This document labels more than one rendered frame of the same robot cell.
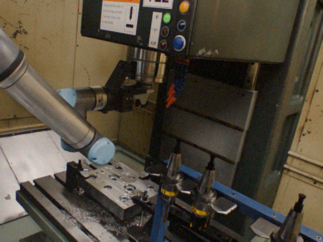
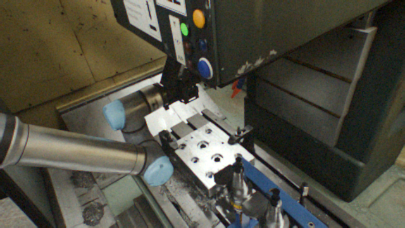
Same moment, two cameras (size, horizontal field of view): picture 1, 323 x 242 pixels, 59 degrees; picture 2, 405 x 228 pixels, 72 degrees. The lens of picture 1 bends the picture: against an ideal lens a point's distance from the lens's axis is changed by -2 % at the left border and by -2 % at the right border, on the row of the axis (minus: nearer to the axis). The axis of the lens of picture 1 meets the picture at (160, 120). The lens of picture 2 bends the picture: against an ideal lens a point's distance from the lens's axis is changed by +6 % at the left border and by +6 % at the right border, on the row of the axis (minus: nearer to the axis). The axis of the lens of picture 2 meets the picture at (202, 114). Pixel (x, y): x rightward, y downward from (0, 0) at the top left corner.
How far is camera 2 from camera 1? 0.41 m
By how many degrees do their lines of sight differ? 27
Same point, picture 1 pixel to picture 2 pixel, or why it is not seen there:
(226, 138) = (328, 89)
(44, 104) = (68, 163)
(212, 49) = (262, 54)
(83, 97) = (132, 109)
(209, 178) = (274, 214)
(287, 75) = not seen: outside the picture
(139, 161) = (244, 89)
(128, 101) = (191, 90)
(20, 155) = not seen: hidden behind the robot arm
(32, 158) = not seen: hidden behind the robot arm
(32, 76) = (37, 145)
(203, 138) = (300, 87)
